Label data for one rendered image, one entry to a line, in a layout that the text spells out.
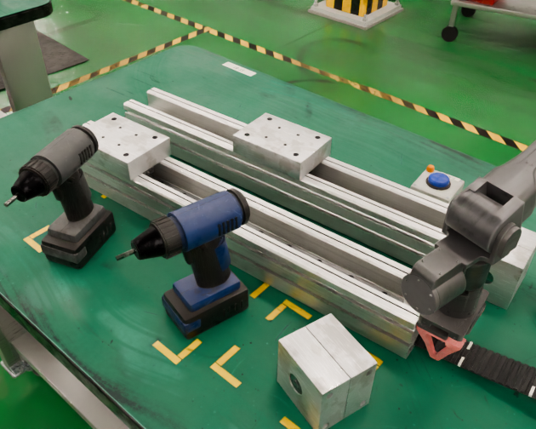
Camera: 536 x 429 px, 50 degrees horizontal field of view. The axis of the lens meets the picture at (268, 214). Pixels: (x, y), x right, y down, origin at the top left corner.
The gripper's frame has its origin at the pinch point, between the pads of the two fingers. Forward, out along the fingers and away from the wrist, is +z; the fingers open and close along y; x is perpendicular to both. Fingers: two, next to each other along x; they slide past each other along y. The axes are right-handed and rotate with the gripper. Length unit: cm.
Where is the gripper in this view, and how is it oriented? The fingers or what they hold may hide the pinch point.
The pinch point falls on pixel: (442, 343)
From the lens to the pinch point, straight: 93.7
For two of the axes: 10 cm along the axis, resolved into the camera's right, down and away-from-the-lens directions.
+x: 8.0, 3.8, -4.6
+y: -5.9, 5.1, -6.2
